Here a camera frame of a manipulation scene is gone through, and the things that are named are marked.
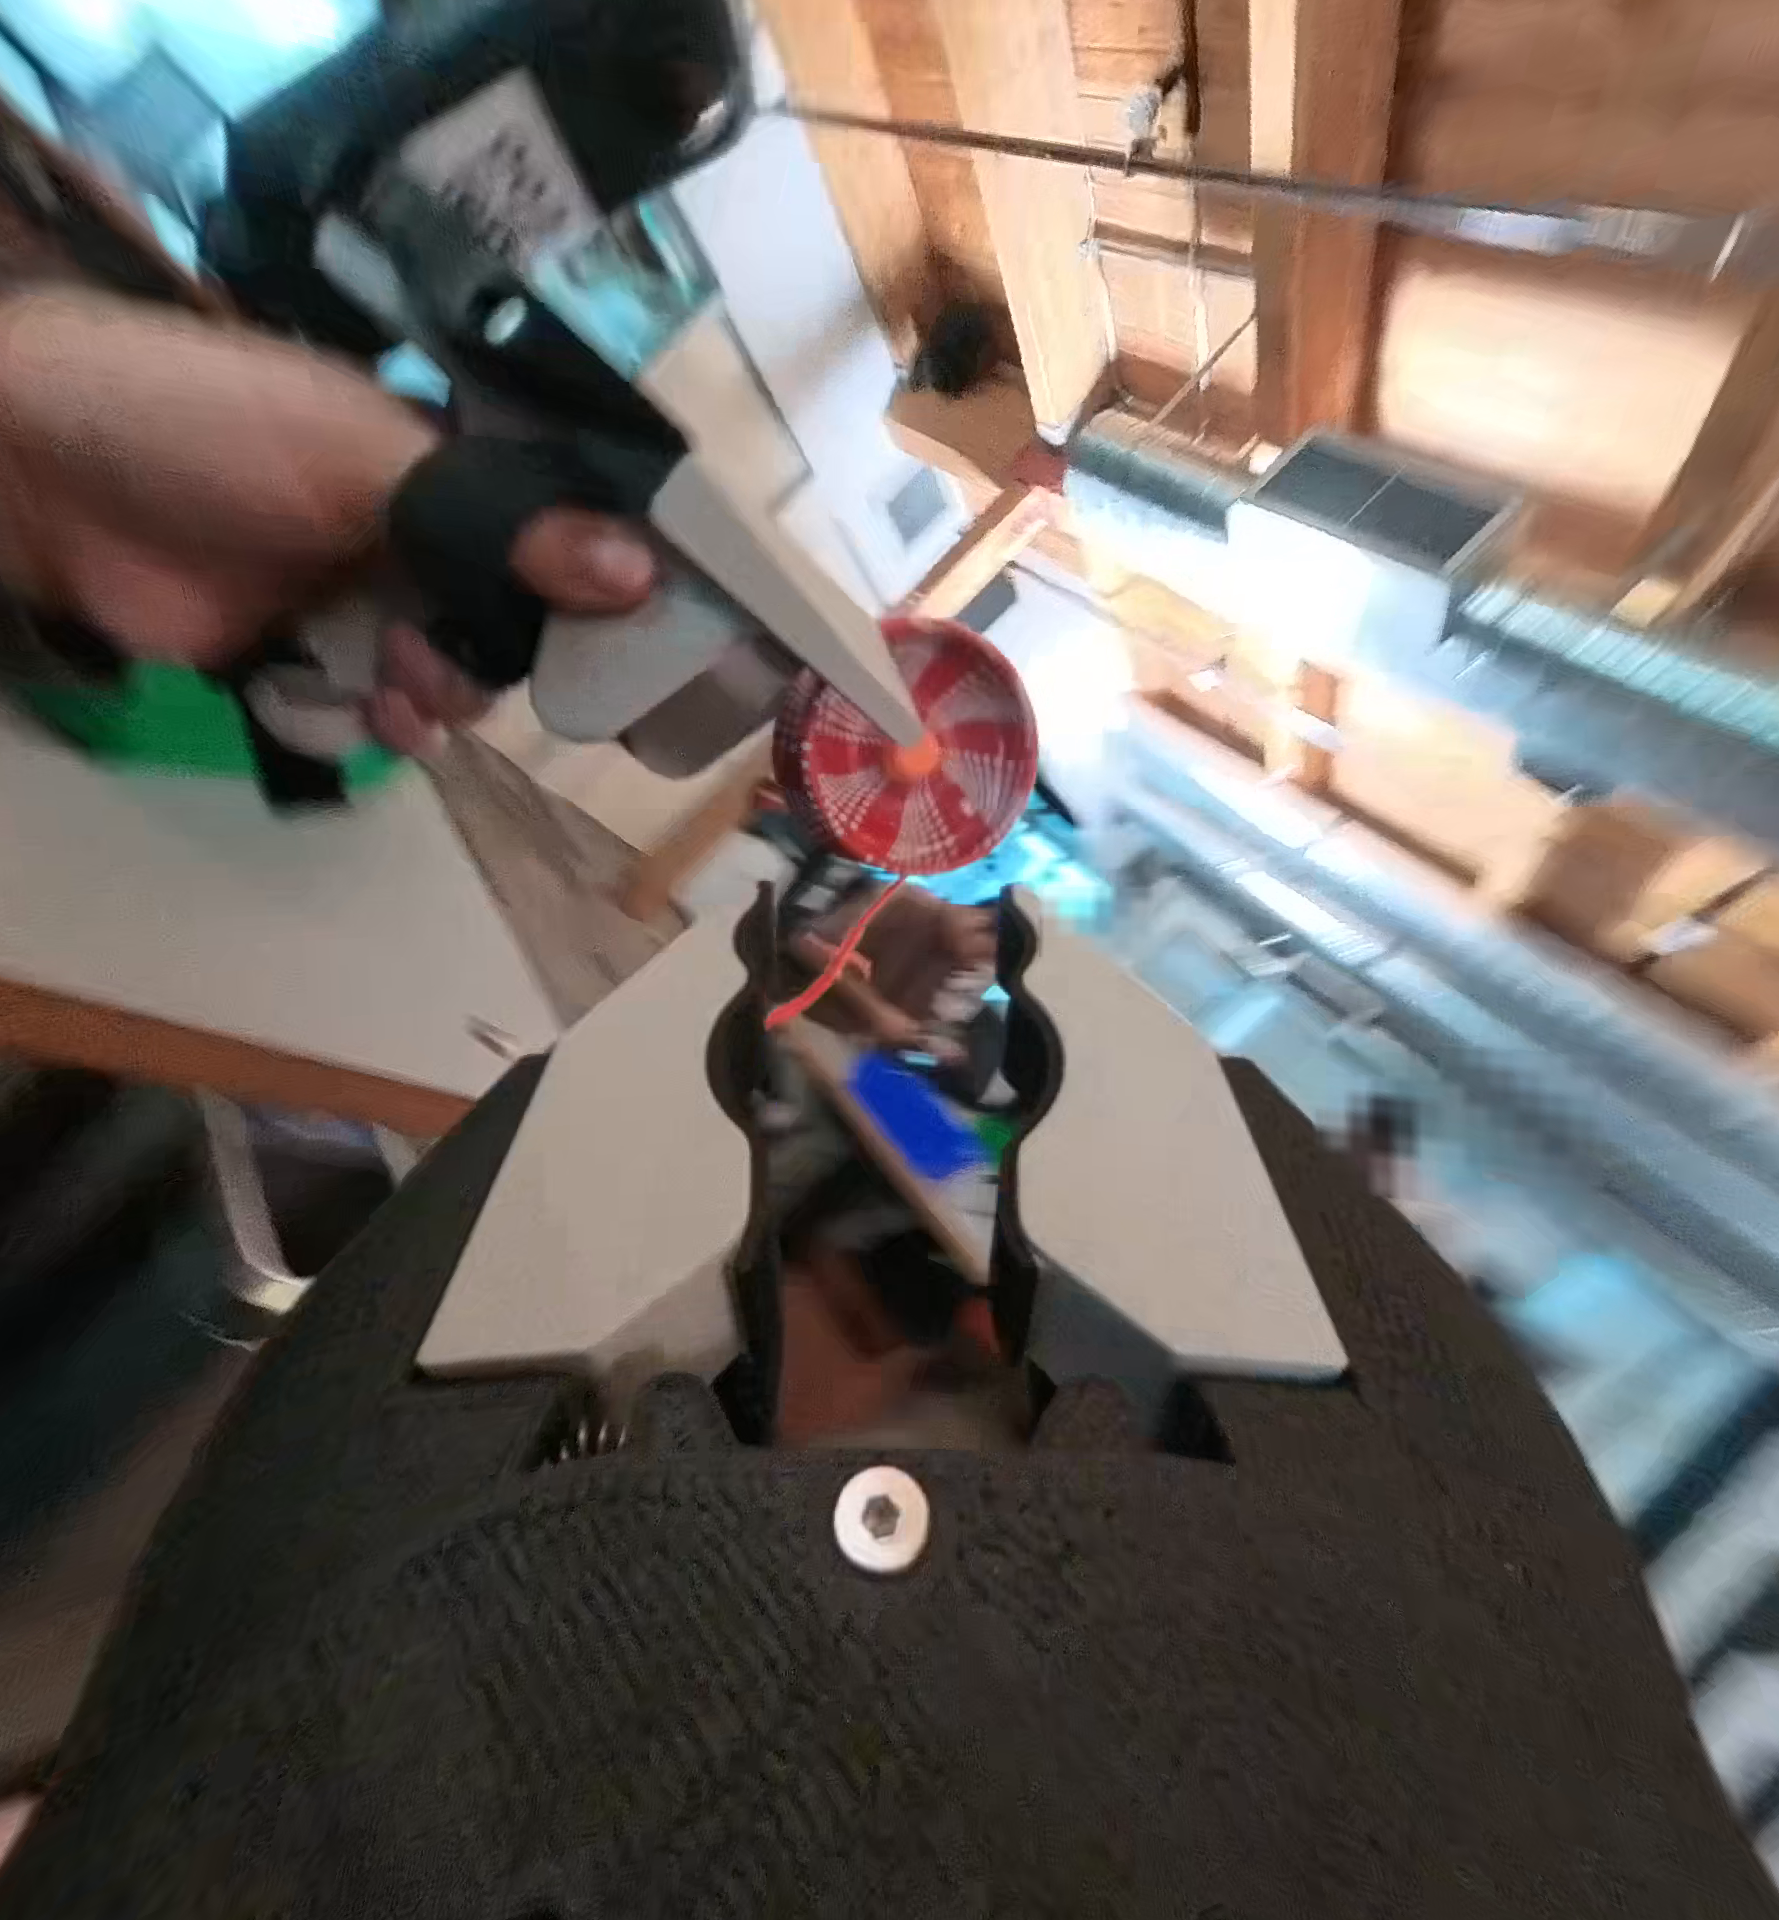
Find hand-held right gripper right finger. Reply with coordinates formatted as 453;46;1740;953
986;890;1346;1425

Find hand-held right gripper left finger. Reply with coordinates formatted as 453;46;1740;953
417;890;781;1425

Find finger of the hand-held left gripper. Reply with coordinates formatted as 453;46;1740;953
531;586;791;776
634;300;936;751

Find red white yo-yo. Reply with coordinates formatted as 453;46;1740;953
771;616;1040;876

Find orange yo-yo string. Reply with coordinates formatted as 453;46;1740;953
764;870;914;1037

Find green plastic bin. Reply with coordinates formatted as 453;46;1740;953
4;661;405;796

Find person's left hand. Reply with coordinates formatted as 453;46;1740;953
0;286;665;766

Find silver spiral air duct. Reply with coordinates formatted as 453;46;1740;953
1069;406;1779;856

